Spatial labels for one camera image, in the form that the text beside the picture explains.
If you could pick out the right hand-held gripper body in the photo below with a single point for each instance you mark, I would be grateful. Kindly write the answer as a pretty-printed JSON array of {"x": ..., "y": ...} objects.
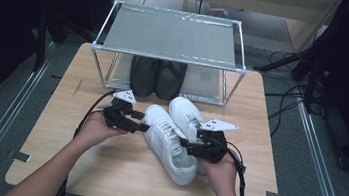
[{"x": 212, "y": 146}]

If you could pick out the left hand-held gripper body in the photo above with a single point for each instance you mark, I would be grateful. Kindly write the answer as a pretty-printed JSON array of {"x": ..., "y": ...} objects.
[{"x": 119, "y": 118}]

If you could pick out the white sneaker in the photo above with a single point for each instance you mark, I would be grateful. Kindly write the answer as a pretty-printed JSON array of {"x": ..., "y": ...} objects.
[
  {"x": 163, "y": 143},
  {"x": 184, "y": 111}
]

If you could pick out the black slipper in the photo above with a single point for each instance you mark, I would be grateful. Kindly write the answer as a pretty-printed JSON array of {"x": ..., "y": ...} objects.
[
  {"x": 170, "y": 80},
  {"x": 143, "y": 77}
]

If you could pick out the metal shoe rack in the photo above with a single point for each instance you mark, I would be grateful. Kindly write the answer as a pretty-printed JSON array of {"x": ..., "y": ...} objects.
[{"x": 170, "y": 37}]

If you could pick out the person's left hand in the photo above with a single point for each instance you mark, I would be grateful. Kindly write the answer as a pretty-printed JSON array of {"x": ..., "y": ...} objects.
[{"x": 97, "y": 132}]

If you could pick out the person's right hand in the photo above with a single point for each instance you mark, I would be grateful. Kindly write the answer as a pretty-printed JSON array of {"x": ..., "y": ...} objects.
[{"x": 223, "y": 176}]

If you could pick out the black tripod stand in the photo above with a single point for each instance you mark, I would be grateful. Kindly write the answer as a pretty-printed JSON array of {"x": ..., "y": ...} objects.
[{"x": 300, "y": 64}]

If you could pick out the wooden cabinet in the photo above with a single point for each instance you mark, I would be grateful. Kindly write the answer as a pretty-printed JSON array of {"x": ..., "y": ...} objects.
[{"x": 261, "y": 1}]

